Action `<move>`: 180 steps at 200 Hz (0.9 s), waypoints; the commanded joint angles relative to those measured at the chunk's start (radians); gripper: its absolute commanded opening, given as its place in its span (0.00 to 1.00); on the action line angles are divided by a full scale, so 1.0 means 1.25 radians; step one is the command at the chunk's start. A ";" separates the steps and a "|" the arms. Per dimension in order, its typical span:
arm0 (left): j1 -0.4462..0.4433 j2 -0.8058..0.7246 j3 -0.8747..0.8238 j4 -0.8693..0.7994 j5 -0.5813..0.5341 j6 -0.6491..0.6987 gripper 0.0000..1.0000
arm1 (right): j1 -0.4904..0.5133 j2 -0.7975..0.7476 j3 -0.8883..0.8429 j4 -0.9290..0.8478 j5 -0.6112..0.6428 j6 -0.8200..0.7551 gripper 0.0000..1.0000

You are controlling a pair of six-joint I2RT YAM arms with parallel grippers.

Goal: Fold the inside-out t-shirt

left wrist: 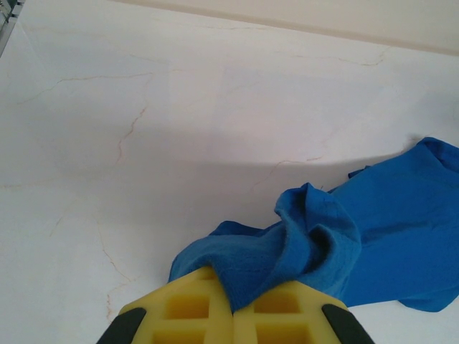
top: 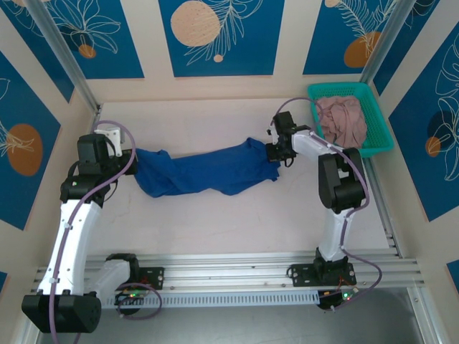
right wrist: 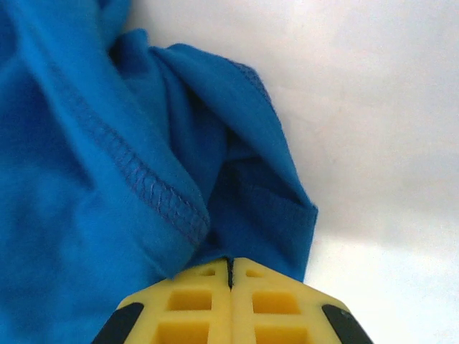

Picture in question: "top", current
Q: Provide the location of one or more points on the blue printed t-shirt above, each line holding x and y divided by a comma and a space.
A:
208, 172

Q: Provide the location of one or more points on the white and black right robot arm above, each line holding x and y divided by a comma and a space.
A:
331, 236

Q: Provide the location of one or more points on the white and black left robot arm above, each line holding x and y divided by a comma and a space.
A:
71, 243

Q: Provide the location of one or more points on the crumpled pink cloth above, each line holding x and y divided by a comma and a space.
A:
344, 122

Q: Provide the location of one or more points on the blue poster with beige circle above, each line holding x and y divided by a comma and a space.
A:
251, 53

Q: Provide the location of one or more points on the blue poster with orange circle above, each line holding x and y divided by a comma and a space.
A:
25, 107

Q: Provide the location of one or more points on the teal plastic mesh basket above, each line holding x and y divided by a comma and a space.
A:
376, 118

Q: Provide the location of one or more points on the blue poster with white flower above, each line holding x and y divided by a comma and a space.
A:
118, 61

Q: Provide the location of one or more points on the blue poster with fern leaf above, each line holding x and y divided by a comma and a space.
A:
319, 32

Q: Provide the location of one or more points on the small circuit board with LEDs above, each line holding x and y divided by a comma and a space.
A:
131, 296
333, 299

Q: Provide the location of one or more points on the grey metal sheet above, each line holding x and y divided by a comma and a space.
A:
229, 329

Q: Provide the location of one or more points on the aluminium corner post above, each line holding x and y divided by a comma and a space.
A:
385, 36
68, 53

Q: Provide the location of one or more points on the blue floral wall poster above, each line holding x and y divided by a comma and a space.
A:
43, 50
409, 28

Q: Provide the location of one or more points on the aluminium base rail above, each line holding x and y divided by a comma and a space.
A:
229, 272

